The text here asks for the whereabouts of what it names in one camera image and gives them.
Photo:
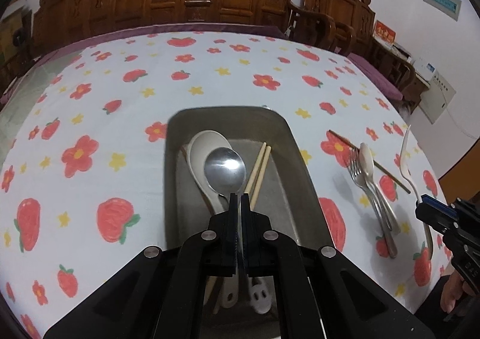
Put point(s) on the steel fork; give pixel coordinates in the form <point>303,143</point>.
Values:
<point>356,170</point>

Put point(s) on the purple armchair cushion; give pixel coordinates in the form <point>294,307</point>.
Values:
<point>375,74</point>

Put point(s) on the grey wall panel box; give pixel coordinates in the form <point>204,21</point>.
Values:
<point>443,1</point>

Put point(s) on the person's right hand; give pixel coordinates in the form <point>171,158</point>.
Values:
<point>452,292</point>

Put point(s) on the wooden side table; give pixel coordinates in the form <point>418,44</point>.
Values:
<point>405,72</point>

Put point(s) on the stacked boxes shelf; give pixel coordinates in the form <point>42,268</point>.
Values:
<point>13,35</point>

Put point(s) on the white wall cabinet door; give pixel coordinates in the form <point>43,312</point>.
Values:
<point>438,99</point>

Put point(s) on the rectangular metal tray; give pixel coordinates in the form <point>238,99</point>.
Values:
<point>285,181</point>

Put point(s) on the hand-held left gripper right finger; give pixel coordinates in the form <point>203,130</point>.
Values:
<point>258,237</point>

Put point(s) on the strawberry flower print tablecloth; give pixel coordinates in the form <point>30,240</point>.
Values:
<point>112,136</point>

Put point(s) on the small steel spoon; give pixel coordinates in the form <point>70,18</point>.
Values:
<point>366,161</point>

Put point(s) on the large steel spoon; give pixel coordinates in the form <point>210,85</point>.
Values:
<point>225,170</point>

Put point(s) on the white soup spoon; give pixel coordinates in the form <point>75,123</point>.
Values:
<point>198,159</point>

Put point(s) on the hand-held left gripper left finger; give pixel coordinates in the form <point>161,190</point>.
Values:
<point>221,237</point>

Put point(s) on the white plastic fork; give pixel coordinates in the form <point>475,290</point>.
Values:
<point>405,159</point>

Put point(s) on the light wooden chopstick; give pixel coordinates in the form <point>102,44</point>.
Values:
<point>260,181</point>
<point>257,164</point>

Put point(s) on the white device box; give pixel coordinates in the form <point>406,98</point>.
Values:
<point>425,71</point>

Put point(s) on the carved wooden armchair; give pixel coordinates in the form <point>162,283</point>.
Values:
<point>337,5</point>

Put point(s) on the red gold card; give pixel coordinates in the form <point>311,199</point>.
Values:
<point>384,32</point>

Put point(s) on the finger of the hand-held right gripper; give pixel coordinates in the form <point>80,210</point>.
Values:
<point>431,217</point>
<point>437,202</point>

